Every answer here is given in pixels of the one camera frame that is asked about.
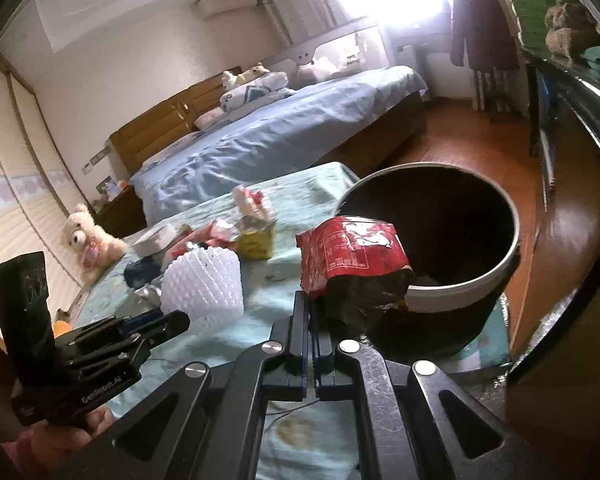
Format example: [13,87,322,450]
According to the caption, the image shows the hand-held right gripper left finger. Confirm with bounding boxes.
[55,291,313,480]

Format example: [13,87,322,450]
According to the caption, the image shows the green boxes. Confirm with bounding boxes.
[510,0,557,49]

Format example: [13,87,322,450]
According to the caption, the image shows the dark hanging coat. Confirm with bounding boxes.
[450,0,519,71]

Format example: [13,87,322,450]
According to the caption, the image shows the cream teddy bear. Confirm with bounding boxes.
[61,203,129,286]

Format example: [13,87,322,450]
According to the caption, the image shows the photo frame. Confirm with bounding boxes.
[96,176,122,202]

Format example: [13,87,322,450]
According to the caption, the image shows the black bin with white rim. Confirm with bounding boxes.
[332,162,522,358]

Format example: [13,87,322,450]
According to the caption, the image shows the white air conditioner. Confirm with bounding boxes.
[196,0,259,16]

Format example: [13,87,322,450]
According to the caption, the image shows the white foam fruit net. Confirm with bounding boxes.
[160,245,245,331]

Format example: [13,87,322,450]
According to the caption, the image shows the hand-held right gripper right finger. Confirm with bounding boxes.
[310,310,546,480]

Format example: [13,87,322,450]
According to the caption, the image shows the light blue printed cloth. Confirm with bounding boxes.
[55,161,511,480]

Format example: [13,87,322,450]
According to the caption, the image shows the white blue printed quilt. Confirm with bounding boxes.
[219,71,296,111]

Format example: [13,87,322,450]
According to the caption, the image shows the wooden bed with blue sheet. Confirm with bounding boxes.
[109,66,428,226]

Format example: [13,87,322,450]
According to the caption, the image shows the white sliding wardrobe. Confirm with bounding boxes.
[0,55,107,322]

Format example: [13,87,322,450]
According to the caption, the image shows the wooden nightstand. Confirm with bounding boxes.
[94,185,148,241]

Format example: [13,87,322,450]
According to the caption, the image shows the red white wrapper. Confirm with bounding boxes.
[231,185,276,223]
[167,219,241,261]

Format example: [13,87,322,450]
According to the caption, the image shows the red snack wrapper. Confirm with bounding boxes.
[296,215,416,333]

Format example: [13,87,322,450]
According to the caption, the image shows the black glossy cabinet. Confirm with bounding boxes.
[520,45,600,383]

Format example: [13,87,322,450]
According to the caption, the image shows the dark blue packet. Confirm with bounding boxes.
[124,257,162,288]

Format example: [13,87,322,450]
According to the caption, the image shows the person's left hand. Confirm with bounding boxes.
[27,404,116,480]

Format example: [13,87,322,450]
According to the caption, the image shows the silver foil wrapper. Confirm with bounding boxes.
[134,284,164,307]

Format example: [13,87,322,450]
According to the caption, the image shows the wall switch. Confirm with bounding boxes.
[82,150,107,176]

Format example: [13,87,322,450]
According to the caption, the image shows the white box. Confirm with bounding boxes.
[132,224,178,257]

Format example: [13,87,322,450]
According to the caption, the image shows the radiator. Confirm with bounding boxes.
[472,67,519,117]

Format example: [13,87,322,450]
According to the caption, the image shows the white pillow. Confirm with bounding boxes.
[195,107,227,131]

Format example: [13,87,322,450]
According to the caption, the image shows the brown plush toy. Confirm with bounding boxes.
[545,0,600,63]

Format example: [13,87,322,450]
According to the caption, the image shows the grey curtain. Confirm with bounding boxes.
[257,0,361,47]

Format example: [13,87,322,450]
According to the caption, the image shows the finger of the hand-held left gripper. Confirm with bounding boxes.
[117,308,164,332]
[136,310,191,349]

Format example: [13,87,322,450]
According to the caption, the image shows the orange round object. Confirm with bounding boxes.
[52,310,74,342]

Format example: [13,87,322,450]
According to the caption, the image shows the yellow white plush toy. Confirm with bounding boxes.
[222,62,271,87]

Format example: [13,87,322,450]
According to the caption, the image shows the grey crib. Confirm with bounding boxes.
[270,15,396,86]

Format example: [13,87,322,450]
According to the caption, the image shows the green printed carton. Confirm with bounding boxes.
[236,220,277,262]

